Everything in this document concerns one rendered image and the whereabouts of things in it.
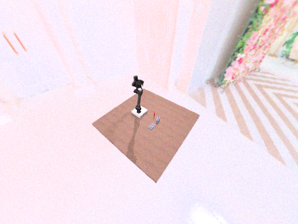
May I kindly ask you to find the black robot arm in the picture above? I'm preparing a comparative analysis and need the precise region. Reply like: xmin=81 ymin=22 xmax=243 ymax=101
xmin=131 ymin=75 xmax=143 ymax=113

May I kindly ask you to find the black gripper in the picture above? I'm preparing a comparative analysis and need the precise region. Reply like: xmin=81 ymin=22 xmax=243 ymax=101
xmin=133 ymin=79 xmax=144 ymax=93

